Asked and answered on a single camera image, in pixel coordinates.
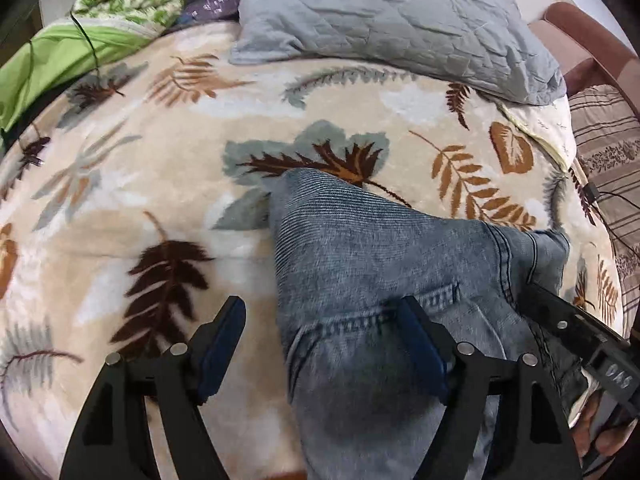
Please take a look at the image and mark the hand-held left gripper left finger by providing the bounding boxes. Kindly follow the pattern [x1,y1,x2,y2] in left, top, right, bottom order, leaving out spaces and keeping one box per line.
[60,296,247,480]

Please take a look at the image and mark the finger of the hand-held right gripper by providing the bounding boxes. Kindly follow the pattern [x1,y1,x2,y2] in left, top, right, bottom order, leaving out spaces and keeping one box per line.
[519,282,626,361]

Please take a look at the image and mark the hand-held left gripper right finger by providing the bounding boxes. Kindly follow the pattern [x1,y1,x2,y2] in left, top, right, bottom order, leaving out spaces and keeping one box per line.
[397,296,584,480]

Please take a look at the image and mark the grey-blue denim pants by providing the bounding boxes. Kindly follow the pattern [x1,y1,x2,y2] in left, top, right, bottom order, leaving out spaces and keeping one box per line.
[267,167,601,480]

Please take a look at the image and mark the person's right hand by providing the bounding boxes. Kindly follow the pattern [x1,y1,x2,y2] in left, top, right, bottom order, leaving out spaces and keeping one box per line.
[571,391,632,467]

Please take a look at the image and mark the beige leaf-print blanket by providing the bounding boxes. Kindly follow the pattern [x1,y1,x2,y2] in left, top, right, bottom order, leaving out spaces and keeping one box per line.
[0,20,627,480]

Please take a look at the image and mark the striped patterned cushion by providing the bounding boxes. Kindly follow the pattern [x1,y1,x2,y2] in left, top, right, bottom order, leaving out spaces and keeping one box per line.
[567,85,640,312]

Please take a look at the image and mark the white cloth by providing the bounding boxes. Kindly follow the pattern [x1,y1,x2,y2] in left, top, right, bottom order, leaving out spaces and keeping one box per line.
[492,95,574,174]

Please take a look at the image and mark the grey quilted pillow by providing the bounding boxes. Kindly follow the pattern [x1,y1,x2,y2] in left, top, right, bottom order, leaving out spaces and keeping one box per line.
[229,0,569,107]

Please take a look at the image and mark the green patterned quilt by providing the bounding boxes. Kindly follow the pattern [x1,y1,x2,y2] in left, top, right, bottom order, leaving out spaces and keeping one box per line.
[0,0,251,132]

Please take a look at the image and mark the purple cloth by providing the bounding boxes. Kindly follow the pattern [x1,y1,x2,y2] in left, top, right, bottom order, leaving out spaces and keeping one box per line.
[180,0,247,24]

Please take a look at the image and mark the black adapter with cable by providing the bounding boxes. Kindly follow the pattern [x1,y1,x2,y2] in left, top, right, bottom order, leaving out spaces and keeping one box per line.
[575,172,640,257]

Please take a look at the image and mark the thin black cable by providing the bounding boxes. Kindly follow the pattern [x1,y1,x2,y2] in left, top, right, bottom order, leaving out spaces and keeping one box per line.
[19,10,127,93]

